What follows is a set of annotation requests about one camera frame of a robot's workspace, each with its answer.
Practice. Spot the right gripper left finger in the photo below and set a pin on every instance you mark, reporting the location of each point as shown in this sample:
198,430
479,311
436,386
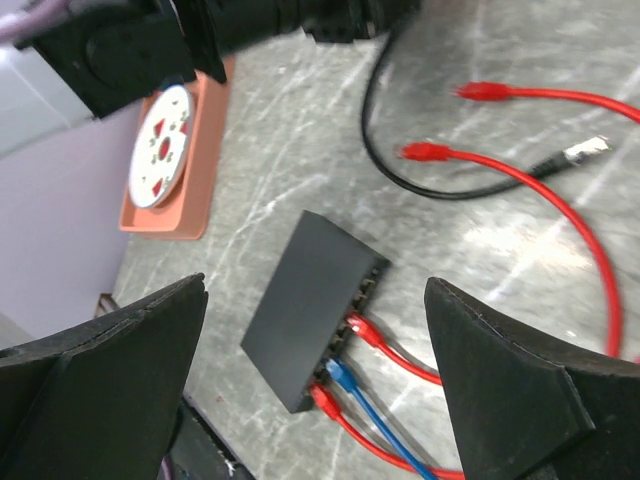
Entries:
99,400

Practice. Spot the pink plastic tray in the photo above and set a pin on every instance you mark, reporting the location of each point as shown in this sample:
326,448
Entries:
184,214

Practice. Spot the white plate watermelon pattern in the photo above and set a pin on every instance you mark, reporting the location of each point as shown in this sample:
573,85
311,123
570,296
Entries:
160,150

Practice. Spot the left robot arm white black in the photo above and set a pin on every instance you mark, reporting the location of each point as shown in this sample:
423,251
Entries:
64,63

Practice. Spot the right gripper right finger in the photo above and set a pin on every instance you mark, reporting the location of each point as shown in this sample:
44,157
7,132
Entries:
527,405

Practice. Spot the black network switch box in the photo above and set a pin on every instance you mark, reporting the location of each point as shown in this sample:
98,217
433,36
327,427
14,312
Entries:
324,275

